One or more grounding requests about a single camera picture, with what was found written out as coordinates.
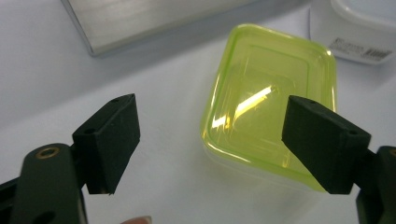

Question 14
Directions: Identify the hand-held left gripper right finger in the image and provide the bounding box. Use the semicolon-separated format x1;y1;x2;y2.
281;94;373;196

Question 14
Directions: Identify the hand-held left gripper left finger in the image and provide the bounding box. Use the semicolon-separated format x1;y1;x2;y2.
71;92;141;196

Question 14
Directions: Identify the green lidded plastic container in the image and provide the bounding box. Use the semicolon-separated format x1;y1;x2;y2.
200;23;338;193

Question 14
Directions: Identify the white lidded plastic container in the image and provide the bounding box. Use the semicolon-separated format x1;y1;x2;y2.
308;0;396;65

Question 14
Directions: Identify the brushed metal plate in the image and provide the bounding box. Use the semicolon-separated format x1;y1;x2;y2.
60;0;260;58

